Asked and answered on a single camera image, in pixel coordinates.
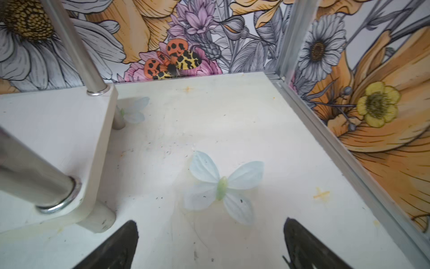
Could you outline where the aluminium enclosure frame post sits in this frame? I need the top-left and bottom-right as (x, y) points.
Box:
(267, 1), (430, 269)

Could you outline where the white two-tier shelf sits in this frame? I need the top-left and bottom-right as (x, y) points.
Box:
(0, 0), (127, 234)

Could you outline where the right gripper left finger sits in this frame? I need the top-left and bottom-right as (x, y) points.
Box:
(74, 220), (139, 269)

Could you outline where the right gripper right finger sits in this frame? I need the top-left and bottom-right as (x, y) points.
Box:
(283, 218), (351, 269)

